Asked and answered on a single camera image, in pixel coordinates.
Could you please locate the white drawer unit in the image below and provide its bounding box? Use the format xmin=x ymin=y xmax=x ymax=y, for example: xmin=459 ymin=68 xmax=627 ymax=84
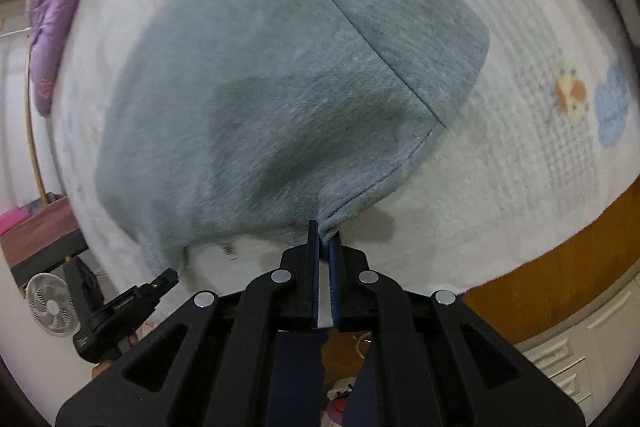
xmin=516 ymin=274 xmax=639 ymax=423

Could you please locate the grey knit sweater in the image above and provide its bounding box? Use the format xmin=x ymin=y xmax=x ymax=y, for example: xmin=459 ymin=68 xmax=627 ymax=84
xmin=96 ymin=0 xmax=490 ymax=272

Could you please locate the white floor fan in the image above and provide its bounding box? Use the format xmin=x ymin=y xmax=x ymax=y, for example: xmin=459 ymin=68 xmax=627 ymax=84
xmin=26 ymin=273 xmax=79 ymax=337

